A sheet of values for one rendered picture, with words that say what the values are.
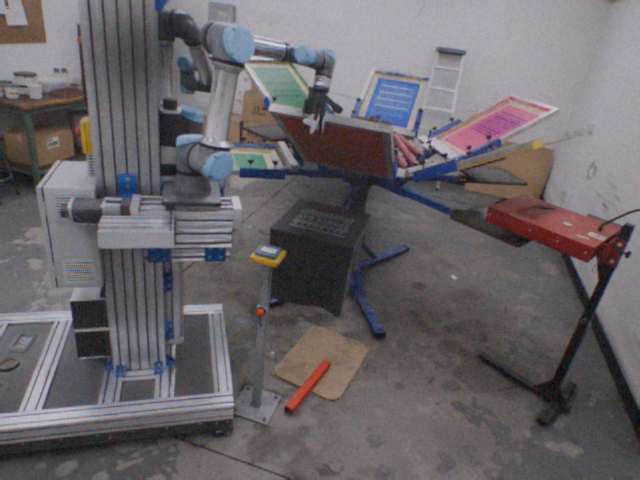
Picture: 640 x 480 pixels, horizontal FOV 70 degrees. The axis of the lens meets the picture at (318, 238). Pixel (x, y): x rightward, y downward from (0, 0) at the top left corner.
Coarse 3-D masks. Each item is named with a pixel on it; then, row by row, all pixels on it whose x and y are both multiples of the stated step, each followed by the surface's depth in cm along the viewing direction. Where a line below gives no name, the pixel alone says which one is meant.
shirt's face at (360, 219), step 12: (300, 204) 269; (312, 204) 271; (324, 204) 273; (288, 216) 251; (348, 216) 261; (360, 216) 264; (276, 228) 236; (288, 228) 237; (300, 228) 239; (360, 228) 249; (324, 240) 230; (336, 240) 232; (348, 240) 233
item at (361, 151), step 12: (336, 132) 221; (348, 132) 216; (360, 132) 212; (348, 144) 234; (360, 144) 229; (372, 144) 225; (348, 156) 256; (360, 156) 250; (372, 156) 244; (384, 156) 238; (348, 168) 281; (360, 168) 274; (372, 168) 267; (384, 168) 260
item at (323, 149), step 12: (288, 120) 222; (300, 120) 217; (300, 132) 235; (324, 132) 226; (300, 144) 257; (312, 144) 251; (324, 144) 245; (336, 144) 240; (312, 156) 275; (324, 156) 268; (336, 156) 262
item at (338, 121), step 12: (276, 108) 215; (288, 108) 214; (276, 120) 227; (336, 120) 209; (348, 120) 208; (360, 120) 207; (288, 132) 240; (372, 132) 207; (384, 132) 204; (384, 144) 220
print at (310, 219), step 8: (304, 208) 264; (304, 216) 254; (312, 216) 255; (320, 216) 256; (328, 216) 258; (336, 216) 259; (296, 224) 243; (304, 224) 244; (312, 224) 246; (320, 224) 247; (328, 224) 248; (336, 224) 249; (344, 224) 251; (328, 232) 239; (336, 232) 240; (344, 232) 241
